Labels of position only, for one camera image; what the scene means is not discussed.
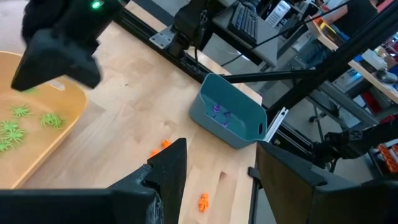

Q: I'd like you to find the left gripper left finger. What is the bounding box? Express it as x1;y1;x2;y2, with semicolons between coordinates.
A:
0;138;188;224

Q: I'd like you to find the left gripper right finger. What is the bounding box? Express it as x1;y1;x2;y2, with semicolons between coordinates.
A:
255;141;398;224

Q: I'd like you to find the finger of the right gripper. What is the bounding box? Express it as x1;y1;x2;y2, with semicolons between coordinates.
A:
11;29;102;91

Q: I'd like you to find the yellow plastic bin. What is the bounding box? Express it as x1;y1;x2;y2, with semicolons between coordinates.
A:
0;50;89;190

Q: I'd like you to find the grey metal mounting plate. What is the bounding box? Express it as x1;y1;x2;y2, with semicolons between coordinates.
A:
148;26;175;50

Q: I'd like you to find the teal plastic bin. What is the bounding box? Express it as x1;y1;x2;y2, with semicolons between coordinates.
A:
188;73;268;149

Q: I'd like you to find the wooden desk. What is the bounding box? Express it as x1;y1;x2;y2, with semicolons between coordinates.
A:
306;15;398;105

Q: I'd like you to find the grey keyboard desk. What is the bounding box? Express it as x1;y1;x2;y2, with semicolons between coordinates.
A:
212;4;280;68

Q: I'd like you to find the backlit computer keyboard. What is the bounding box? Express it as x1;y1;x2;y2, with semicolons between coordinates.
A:
228;2;259;44

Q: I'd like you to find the person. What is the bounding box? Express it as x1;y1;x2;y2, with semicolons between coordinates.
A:
315;0;380;40

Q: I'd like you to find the white metal bracket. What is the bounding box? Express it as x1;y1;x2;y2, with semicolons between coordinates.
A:
263;106;290;143

